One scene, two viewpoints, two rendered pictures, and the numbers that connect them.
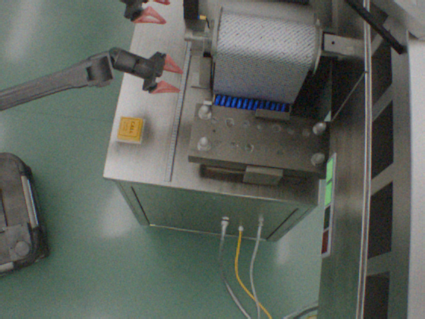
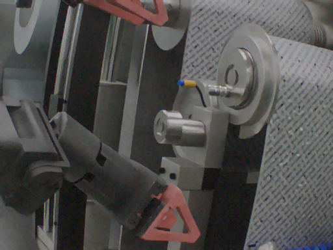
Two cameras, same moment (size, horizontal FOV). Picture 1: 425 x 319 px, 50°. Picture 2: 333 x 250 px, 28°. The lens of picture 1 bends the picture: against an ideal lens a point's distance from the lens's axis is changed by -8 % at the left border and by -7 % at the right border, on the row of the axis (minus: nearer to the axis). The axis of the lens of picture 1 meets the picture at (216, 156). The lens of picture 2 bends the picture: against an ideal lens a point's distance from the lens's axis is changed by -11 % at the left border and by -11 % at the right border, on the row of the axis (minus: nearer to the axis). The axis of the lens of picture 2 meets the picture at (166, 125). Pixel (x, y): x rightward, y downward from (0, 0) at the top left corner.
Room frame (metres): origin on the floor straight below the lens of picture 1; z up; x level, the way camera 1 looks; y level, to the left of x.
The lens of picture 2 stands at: (-0.09, 0.51, 1.29)
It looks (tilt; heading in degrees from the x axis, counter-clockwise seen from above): 7 degrees down; 334
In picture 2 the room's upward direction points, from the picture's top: 8 degrees clockwise
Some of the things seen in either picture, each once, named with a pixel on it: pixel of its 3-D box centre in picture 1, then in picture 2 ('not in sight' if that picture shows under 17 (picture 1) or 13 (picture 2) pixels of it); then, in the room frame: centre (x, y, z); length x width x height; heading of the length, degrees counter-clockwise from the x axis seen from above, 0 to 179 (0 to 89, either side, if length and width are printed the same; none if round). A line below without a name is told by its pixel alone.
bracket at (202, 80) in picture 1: (201, 58); (180, 224); (0.71, 0.09, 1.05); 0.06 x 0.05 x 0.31; 91
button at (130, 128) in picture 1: (130, 128); not in sight; (0.51, 0.27, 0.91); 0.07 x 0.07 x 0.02; 1
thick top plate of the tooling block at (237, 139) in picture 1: (261, 141); not in sight; (0.50, -0.12, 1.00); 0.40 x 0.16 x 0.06; 91
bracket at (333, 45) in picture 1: (335, 45); not in sight; (0.68, -0.25, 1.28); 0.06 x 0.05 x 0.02; 91
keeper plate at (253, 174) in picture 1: (262, 176); not in sight; (0.40, -0.14, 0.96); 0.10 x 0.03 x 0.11; 91
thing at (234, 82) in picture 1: (256, 86); (320, 200); (0.61, -0.08, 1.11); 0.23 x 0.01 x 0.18; 91
